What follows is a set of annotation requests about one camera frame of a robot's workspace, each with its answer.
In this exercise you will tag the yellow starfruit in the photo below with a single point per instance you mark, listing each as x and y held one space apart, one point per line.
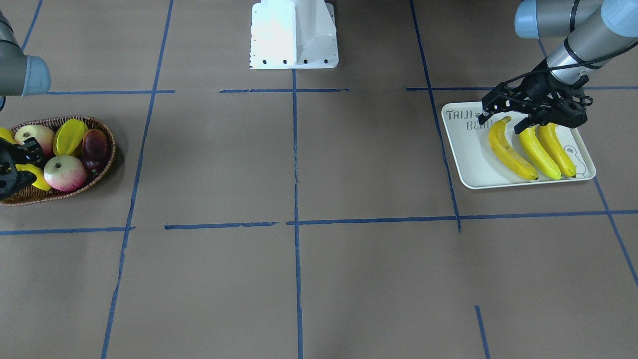
69 137

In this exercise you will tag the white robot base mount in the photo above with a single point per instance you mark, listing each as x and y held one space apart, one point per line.
293 34

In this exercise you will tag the red and yellow apple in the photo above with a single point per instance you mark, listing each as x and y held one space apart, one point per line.
65 173

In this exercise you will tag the white bear tray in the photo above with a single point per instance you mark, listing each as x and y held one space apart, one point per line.
478 166

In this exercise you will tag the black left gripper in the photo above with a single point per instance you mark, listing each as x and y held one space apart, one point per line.
539 93

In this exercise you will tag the dark purple plum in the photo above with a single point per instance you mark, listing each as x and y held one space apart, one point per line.
95 151

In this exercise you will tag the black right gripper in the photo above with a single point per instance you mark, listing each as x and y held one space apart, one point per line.
10 160

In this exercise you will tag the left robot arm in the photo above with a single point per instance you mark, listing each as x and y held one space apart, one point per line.
595 31

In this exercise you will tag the woven wicker basket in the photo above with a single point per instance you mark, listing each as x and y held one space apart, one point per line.
32 195

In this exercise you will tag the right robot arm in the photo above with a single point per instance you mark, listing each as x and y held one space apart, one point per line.
20 75

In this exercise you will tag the yellow banana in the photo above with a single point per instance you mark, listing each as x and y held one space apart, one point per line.
505 152
40 183
548 137
538 156

